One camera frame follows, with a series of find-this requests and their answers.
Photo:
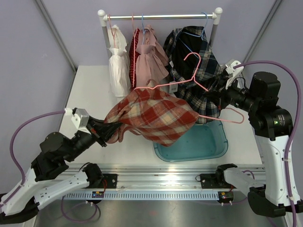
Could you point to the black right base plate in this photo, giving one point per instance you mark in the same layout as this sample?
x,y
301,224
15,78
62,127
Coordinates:
x,y
212,181

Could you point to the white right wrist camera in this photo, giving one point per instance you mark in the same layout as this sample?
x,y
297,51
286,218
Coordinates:
x,y
232,72

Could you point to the white price tag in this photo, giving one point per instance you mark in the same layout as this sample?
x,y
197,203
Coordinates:
x,y
173,87

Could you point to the pink hanger of red garment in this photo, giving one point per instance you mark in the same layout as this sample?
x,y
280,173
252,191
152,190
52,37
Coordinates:
x,y
133,52

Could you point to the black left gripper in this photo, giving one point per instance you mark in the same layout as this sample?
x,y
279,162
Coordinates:
x,y
102,133

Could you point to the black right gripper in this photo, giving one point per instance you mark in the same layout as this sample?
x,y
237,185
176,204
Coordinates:
x,y
219,95

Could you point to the aluminium mounting rail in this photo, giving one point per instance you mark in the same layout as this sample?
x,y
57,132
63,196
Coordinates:
x,y
161,177

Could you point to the teal plastic basin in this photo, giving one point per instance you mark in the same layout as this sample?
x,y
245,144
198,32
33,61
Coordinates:
x,y
202,141

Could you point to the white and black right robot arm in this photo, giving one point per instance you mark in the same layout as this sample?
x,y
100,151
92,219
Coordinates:
x,y
273,126

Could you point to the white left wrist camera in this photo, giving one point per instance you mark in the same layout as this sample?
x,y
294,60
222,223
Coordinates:
x,y
79,118

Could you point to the red dotted garment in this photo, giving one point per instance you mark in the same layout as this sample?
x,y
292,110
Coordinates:
x,y
137,54

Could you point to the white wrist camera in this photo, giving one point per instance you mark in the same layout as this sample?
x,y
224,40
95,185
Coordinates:
x,y
79,118
232,72

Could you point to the white slotted cable duct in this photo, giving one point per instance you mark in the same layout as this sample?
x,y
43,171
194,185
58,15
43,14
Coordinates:
x,y
144,195

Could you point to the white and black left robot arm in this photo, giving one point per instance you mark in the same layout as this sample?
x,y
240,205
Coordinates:
x,y
33,193

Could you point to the pink ruffled dress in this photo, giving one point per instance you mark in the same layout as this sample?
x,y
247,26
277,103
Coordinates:
x,y
152,60

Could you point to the white metal clothes rack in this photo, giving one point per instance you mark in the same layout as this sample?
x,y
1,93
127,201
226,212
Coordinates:
x,y
215,16

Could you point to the blue hanger of pink dress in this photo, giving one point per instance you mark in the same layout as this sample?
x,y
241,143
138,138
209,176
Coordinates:
x,y
145,26

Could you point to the navy plaid skirt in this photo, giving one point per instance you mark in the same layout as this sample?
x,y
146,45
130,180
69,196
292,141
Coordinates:
x,y
181,70

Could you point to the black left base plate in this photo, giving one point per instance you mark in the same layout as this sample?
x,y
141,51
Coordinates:
x,y
109,180

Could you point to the blue wire hanger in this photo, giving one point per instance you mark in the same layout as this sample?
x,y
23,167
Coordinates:
x,y
192,39

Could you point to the white dress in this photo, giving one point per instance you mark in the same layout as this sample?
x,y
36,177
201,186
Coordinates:
x,y
119,65

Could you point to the pink hanger of white dress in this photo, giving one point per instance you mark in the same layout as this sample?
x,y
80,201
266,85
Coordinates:
x,y
112,32

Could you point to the red plaid skirt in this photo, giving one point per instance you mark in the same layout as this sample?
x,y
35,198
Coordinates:
x,y
152,113

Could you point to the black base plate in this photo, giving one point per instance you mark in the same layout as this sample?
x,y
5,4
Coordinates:
x,y
109,180
212,181

